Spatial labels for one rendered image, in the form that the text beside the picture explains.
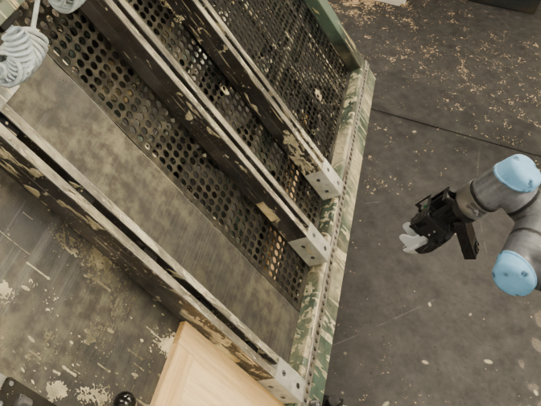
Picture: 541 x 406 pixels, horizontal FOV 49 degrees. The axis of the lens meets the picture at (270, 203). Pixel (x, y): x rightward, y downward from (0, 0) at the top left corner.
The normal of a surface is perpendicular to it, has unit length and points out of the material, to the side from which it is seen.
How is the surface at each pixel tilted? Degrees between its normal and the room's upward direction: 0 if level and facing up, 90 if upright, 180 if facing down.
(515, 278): 90
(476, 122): 0
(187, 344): 51
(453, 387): 0
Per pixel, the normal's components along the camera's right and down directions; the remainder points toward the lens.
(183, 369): 0.80, -0.25
